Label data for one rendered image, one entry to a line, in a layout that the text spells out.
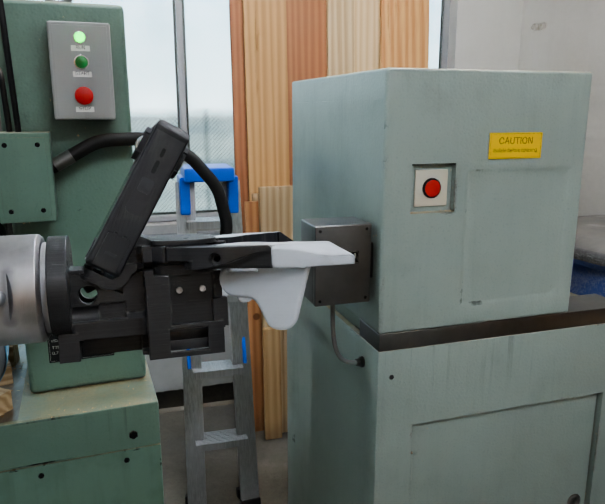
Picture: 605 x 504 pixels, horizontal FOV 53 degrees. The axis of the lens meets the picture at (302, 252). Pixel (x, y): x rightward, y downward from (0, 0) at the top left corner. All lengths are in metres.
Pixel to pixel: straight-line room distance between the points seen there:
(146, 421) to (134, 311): 0.80
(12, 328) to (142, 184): 0.13
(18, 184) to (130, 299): 0.70
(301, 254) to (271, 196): 2.03
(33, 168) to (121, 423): 0.49
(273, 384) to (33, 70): 1.71
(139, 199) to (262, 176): 2.12
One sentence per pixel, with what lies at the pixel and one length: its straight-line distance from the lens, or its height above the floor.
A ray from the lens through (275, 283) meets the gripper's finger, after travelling 0.41.
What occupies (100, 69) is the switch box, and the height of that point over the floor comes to 1.40.
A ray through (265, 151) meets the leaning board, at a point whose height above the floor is 1.17.
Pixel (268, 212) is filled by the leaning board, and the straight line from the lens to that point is 2.43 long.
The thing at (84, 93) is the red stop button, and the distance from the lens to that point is 1.13.
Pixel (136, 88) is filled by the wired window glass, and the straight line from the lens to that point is 2.70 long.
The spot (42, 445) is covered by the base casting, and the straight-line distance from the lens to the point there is 1.25.
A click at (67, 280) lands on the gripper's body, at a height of 1.23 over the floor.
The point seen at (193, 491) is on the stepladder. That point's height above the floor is 0.09.
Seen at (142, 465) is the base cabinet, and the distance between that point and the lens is 1.28.
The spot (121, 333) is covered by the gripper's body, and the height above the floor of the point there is 1.18.
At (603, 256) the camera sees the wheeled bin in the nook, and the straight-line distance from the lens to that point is 1.92.
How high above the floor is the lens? 1.34
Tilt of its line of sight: 13 degrees down
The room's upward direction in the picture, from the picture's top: straight up
